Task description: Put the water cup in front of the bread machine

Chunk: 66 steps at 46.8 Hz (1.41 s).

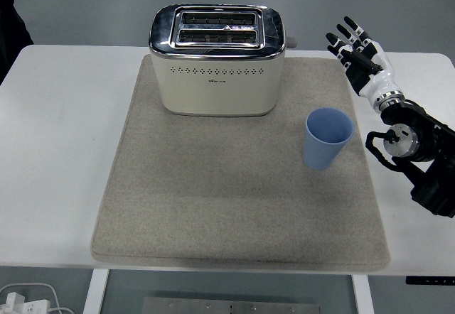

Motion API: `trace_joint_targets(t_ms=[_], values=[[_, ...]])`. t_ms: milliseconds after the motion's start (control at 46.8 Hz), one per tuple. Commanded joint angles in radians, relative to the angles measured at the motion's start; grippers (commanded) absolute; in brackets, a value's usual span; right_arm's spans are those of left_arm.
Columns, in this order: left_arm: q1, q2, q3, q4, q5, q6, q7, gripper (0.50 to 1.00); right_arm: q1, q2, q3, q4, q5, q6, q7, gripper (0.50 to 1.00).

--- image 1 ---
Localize blue ribbed plastic cup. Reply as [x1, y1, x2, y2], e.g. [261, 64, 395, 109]
[302, 107, 355, 170]

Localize black table control panel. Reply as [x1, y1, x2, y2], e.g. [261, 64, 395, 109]
[406, 276, 455, 286]

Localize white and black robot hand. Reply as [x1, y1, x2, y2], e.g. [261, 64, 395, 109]
[326, 16, 401, 106]

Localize grey metal plate with screws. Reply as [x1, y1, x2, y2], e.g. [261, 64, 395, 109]
[141, 296, 323, 314]

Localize person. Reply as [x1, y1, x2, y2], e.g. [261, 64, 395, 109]
[0, 0, 35, 86]

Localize white table leg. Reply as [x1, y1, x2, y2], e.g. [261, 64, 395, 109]
[82, 269, 110, 314]
[350, 274, 373, 314]

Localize white power cable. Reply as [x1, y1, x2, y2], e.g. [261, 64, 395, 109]
[0, 283, 75, 314]

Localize beige fabric table mat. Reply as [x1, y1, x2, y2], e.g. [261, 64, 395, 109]
[90, 55, 391, 269]

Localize white power strip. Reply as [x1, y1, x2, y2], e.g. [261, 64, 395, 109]
[0, 291, 53, 314]

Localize cream and chrome toaster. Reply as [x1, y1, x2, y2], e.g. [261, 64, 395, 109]
[148, 4, 296, 118]

